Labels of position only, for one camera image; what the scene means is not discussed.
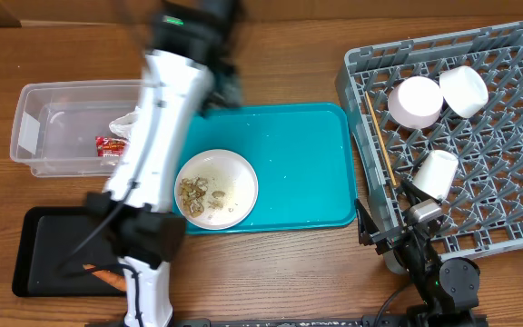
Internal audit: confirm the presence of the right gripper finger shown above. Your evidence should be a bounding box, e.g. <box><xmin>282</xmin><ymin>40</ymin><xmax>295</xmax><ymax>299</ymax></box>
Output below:
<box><xmin>400</xmin><ymin>180</ymin><xmax>432</xmax><ymax>206</ymax></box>
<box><xmin>355</xmin><ymin>199</ymin><xmax>380</xmax><ymax>245</ymax></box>

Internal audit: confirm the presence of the white paper cup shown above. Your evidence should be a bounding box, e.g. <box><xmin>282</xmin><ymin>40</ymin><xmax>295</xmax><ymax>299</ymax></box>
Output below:
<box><xmin>413</xmin><ymin>150</ymin><xmax>459</xmax><ymax>200</ymax></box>

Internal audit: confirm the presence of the wooden chopstick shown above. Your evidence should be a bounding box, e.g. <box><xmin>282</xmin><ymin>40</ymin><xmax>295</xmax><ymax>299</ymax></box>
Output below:
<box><xmin>365</xmin><ymin>92</ymin><xmax>399</xmax><ymax>188</ymax></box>

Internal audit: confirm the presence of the pink bowl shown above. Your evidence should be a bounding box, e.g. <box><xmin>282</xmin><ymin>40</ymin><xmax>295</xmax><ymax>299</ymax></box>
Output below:
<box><xmin>388</xmin><ymin>76</ymin><xmax>444</xmax><ymax>129</ymax></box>

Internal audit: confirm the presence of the white tissue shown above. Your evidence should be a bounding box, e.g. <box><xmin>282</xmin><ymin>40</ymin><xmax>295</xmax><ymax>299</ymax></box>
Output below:
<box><xmin>109</xmin><ymin>106</ymin><xmax>140</xmax><ymax>140</ymax></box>

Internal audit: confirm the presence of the white bowl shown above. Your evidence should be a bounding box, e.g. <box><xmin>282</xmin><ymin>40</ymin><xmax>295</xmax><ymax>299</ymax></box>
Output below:
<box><xmin>439</xmin><ymin>65</ymin><xmax>488</xmax><ymax>118</ymax></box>

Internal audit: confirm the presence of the red silver snack wrapper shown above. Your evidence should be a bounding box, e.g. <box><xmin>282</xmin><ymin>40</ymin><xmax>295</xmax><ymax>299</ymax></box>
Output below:
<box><xmin>95</xmin><ymin>136</ymin><xmax>128</xmax><ymax>157</ymax></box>

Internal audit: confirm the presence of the orange carrot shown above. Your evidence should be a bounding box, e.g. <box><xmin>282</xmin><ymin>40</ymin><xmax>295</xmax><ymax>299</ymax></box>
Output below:
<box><xmin>83</xmin><ymin>264</ymin><xmax>127</xmax><ymax>292</ymax></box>

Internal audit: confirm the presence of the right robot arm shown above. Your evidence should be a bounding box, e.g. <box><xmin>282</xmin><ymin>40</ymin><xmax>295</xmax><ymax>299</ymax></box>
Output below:
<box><xmin>355</xmin><ymin>181</ymin><xmax>488</xmax><ymax>326</ymax></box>

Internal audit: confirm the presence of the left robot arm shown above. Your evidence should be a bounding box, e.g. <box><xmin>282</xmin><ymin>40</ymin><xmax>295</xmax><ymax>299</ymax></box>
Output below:
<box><xmin>76</xmin><ymin>0</ymin><xmax>242</xmax><ymax>326</ymax></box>

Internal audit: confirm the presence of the grey dishwasher rack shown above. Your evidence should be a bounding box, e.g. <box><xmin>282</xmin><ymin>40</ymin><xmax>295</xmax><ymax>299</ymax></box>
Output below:
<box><xmin>335</xmin><ymin>21</ymin><xmax>523</xmax><ymax>259</ymax></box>

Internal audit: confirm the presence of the teal plastic serving tray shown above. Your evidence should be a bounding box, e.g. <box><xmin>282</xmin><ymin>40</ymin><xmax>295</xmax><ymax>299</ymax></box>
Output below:
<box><xmin>180</xmin><ymin>103</ymin><xmax>358</xmax><ymax>233</ymax></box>

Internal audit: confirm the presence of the white plate with food scraps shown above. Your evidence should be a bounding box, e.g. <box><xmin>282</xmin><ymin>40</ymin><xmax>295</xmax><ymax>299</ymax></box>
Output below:
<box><xmin>174</xmin><ymin>149</ymin><xmax>259</xmax><ymax>231</ymax></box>

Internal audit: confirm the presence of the clear plastic storage bin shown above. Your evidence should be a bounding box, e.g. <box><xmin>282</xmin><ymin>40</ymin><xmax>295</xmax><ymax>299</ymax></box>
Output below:
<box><xmin>9</xmin><ymin>80</ymin><xmax>141</xmax><ymax>177</ymax></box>

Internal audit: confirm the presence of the black plastic tray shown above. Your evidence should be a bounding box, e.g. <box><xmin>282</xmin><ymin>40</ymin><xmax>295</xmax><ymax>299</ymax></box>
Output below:
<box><xmin>12</xmin><ymin>206</ymin><xmax>125</xmax><ymax>297</ymax></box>

